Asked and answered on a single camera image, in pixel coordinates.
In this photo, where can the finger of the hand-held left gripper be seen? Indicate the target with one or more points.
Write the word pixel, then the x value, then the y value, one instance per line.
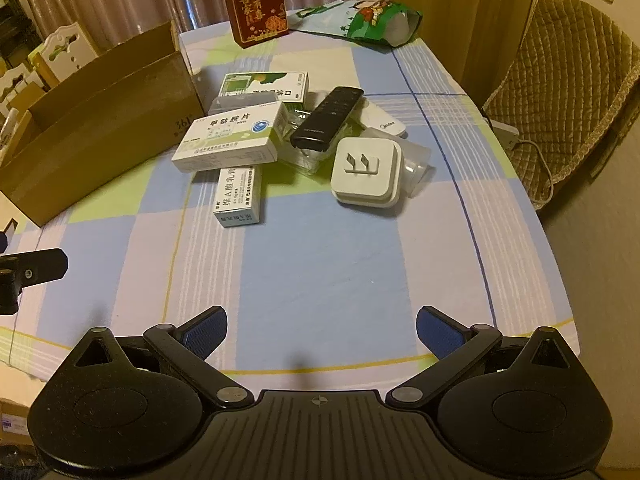
pixel 45 265
pixel 2 243

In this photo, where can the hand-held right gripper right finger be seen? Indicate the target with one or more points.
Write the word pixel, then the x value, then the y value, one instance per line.
pixel 436 332

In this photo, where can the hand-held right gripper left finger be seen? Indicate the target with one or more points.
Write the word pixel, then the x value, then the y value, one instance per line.
pixel 205 332

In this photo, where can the brown cardboard box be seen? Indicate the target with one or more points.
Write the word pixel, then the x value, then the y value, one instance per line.
pixel 100 125

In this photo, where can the white power adapter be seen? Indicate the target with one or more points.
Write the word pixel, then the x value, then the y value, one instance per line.
pixel 365 175

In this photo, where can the clear plastic cup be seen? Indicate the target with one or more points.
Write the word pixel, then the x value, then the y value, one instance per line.
pixel 416 160

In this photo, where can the blue and white medicine box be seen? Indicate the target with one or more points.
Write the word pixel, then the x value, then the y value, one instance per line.
pixel 225 135

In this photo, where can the clear plastic case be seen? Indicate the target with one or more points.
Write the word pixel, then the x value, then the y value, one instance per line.
pixel 305 161

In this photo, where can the white remote control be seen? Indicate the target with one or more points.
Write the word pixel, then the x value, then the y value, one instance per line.
pixel 382 120

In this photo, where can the black remote control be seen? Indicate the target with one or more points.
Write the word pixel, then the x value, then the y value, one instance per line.
pixel 325 117

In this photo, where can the green and white medicine box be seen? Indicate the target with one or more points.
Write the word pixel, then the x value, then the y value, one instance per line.
pixel 265 82

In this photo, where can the white carved chair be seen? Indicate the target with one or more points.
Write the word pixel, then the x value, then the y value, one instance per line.
pixel 17 85
pixel 67 52

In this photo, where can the white power strip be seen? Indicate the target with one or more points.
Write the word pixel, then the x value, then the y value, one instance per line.
pixel 502 132

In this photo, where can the chair with quilted cover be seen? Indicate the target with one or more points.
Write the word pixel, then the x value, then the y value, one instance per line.
pixel 565 90

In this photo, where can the green cartoon snack bag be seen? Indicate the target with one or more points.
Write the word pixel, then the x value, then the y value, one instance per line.
pixel 370 20

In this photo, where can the red paper gift box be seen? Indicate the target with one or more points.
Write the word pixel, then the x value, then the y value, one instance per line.
pixel 255 5

